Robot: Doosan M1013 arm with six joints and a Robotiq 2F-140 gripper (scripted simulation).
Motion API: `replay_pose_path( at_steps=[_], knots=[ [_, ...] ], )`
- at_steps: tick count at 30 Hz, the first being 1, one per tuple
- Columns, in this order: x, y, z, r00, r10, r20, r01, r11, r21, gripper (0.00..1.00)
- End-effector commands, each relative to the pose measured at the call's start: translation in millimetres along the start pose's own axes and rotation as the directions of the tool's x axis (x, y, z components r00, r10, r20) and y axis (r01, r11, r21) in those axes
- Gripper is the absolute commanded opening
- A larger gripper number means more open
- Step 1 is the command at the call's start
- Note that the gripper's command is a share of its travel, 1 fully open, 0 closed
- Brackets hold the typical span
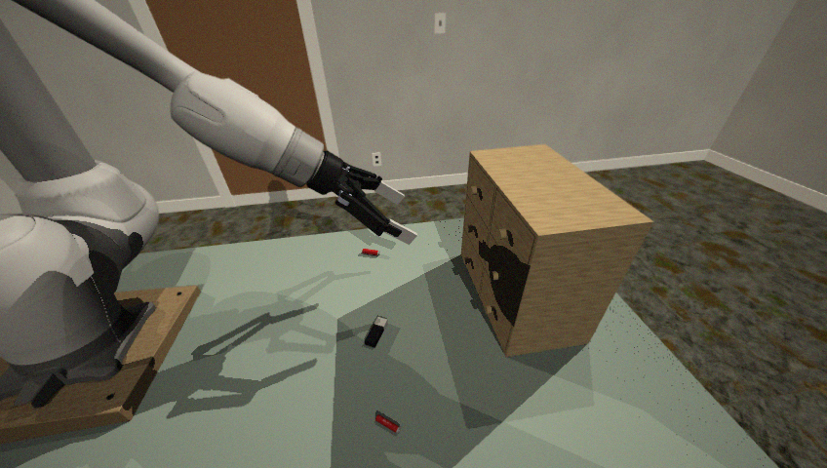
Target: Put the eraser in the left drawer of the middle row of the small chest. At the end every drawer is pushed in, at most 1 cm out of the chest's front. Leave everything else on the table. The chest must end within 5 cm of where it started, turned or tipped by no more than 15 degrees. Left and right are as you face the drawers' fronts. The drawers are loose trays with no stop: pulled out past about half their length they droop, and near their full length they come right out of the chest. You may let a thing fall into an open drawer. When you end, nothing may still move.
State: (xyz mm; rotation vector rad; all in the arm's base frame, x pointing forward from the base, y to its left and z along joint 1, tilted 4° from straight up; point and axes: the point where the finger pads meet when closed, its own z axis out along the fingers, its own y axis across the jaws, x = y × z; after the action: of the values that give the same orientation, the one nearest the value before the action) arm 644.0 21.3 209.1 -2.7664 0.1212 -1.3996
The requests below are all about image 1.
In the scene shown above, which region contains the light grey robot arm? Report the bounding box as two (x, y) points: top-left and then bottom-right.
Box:
(0, 0), (325, 412)

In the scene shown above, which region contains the small wooden chest of drawers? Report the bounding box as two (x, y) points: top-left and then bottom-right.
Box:
(462, 144), (653, 357)

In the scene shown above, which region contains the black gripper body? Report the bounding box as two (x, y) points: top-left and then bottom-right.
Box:
(306, 151), (358, 198)

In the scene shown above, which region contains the black and white eraser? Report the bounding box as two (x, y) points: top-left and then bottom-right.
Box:
(365, 317), (388, 348)

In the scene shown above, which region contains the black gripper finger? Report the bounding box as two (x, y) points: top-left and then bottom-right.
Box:
(335, 177), (417, 245)
(343, 162), (405, 205)

